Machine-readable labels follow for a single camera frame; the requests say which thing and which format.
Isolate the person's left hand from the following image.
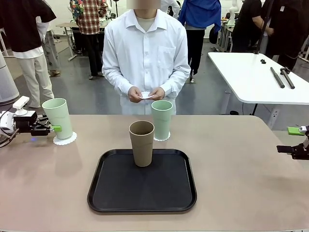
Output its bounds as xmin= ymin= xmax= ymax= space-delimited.
xmin=149 ymin=87 xmax=165 ymax=100

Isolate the person in black jacket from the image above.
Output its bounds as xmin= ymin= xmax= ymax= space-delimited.
xmin=262 ymin=0 xmax=309 ymax=71

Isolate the black metal rod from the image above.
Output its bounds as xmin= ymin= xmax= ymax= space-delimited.
xmin=269 ymin=67 xmax=285 ymax=89
xmin=280 ymin=67 xmax=295 ymax=89

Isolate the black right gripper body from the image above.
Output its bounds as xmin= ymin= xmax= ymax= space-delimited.
xmin=292 ymin=133 xmax=309 ymax=160

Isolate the white scalloped coaster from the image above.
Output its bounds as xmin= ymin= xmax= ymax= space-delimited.
xmin=139 ymin=91 xmax=155 ymax=100
xmin=153 ymin=131 xmax=171 ymax=142
xmin=53 ymin=131 xmax=78 ymax=146

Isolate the person in floral shirt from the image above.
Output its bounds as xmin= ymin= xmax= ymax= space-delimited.
xmin=69 ymin=0 xmax=84 ymax=19

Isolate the person in grey trousers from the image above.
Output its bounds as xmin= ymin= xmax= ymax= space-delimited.
xmin=36 ymin=14 xmax=61 ymax=77

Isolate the white socket box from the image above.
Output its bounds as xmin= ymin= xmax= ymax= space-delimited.
xmin=272 ymin=108 xmax=281 ymax=126

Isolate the white framed work desk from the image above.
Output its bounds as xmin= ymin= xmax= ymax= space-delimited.
xmin=216 ymin=20 xmax=234 ymax=53

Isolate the person's right hand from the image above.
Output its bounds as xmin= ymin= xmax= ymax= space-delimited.
xmin=127 ymin=86 xmax=143 ymax=102

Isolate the person in white shirt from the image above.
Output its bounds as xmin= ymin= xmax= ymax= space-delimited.
xmin=101 ymin=0 xmax=191 ymax=116

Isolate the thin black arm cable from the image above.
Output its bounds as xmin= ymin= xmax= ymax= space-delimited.
xmin=0 ymin=129 xmax=19 ymax=148

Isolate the person in black t-shirt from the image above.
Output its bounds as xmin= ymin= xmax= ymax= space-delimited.
xmin=231 ymin=0 xmax=264 ymax=53

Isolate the person's left forearm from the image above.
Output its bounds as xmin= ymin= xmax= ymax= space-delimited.
xmin=161 ymin=67 xmax=191 ymax=94

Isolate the person in plaid shirt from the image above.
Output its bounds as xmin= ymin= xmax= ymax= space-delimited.
xmin=76 ymin=0 xmax=109 ymax=80

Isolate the white rounded table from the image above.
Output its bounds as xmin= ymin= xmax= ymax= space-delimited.
xmin=207 ymin=52 xmax=309 ymax=116

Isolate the person's right forearm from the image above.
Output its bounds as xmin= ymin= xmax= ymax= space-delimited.
xmin=102 ymin=70 xmax=133 ymax=95

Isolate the light green tall cup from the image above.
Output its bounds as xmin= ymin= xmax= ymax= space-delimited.
xmin=151 ymin=100 xmax=174 ymax=138
xmin=42 ymin=98 xmax=73 ymax=140

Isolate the person in black top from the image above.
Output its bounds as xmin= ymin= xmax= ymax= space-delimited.
xmin=0 ymin=0 xmax=58 ymax=109

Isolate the black stand pole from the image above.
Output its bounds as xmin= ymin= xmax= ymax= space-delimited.
xmin=253 ymin=14 xmax=270 ymax=55

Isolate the person in blue jacket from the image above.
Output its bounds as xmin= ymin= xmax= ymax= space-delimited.
xmin=178 ymin=0 xmax=222 ymax=83

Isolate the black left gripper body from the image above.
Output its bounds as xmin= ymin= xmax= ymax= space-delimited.
xmin=13 ymin=110 xmax=39 ymax=133

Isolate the black plastic tray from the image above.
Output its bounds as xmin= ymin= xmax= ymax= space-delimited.
xmin=86 ymin=148 xmax=198 ymax=213

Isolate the white cylindrical air purifier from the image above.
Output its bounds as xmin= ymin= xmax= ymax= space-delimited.
xmin=0 ymin=52 xmax=20 ymax=106

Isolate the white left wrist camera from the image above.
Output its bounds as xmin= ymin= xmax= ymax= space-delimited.
xmin=12 ymin=96 xmax=31 ymax=116

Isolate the grey desk with white legs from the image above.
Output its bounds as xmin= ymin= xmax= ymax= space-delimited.
xmin=55 ymin=21 xmax=84 ymax=61

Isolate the brown tall cup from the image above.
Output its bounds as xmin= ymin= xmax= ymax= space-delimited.
xmin=128 ymin=120 xmax=155 ymax=167

